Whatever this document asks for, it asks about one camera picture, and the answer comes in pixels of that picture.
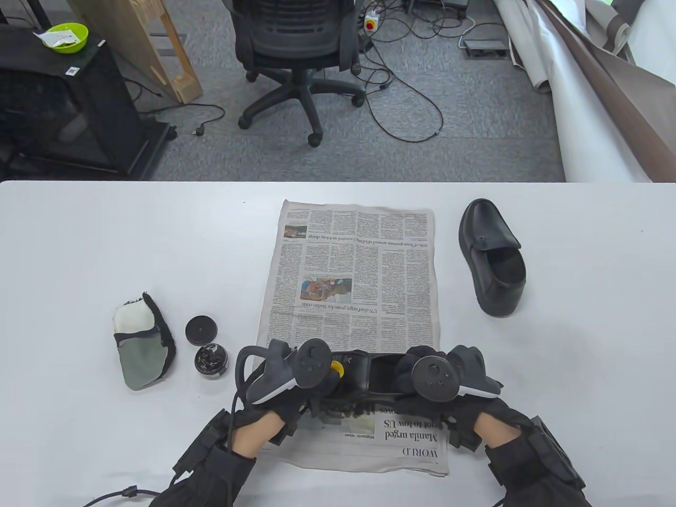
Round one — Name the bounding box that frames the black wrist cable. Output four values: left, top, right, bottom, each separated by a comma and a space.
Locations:
82, 486, 162, 507

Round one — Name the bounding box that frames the grey floor box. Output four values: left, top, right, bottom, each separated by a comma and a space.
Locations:
463, 39, 510, 59

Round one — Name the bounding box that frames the white rolled sheet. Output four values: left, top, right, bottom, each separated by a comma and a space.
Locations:
494, 0, 655, 183

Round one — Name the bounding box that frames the grey fabric sheet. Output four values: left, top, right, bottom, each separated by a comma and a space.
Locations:
581, 0, 647, 56

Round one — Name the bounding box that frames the black cable with plug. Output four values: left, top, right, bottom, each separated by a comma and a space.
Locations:
138, 104, 227, 137

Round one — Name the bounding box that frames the black shoe polish tin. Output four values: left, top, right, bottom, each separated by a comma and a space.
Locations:
194, 342, 229, 379

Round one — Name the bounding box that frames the wooden frame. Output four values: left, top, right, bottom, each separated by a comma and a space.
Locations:
69, 0, 204, 104

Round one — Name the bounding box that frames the printed newspaper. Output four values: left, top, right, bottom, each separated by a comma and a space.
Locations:
256, 200, 449, 476

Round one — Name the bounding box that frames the white paper packet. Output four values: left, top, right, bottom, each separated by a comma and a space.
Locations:
33, 29, 79, 49

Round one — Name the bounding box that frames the long black floor cable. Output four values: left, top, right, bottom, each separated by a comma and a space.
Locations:
364, 32, 444, 143

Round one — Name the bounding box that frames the person's right forearm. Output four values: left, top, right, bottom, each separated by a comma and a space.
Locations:
483, 420, 587, 507

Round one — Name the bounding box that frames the white grey polishing cloth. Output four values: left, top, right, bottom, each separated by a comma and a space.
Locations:
113, 292, 176, 391

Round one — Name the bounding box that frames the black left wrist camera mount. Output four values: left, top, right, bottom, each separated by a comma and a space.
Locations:
173, 409, 233, 476

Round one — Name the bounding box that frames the black round shoe polish lid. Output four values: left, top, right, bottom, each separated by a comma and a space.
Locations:
185, 315, 218, 346

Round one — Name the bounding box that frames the person's left hand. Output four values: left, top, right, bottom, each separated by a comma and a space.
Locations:
232, 364, 344, 449

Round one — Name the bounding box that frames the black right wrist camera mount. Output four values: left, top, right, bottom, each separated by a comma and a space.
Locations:
528, 420, 587, 492

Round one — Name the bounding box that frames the green bowl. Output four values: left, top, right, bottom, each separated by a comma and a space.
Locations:
40, 23, 89, 54

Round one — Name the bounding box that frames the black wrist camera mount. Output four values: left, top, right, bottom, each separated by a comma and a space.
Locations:
528, 420, 587, 492
173, 409, 233, 476

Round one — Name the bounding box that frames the person's left forearm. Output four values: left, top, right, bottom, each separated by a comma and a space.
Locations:
149, 409, 286, 507

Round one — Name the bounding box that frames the black cabinet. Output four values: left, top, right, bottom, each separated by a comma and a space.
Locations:
0, 24, 177, 180

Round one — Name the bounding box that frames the brown rolled sheet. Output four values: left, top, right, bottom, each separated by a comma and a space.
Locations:
536, 0, 676, 183

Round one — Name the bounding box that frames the black leather shoe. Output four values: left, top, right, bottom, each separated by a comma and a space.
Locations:
322, 350, 423, 418
458, 198, 527, 317

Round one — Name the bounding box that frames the grey hand controller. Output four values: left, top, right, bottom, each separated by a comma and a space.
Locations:
410, 346, 502, 402
235, 338, 333, 406

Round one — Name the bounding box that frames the black metal post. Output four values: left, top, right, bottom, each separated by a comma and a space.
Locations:
24, 0, 53, 30

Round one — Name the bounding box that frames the person's right hand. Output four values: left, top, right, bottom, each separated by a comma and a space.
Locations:
393, 344, 535, 453

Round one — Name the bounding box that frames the black office chair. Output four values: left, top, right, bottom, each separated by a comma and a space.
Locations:
231, 0, 367, 147

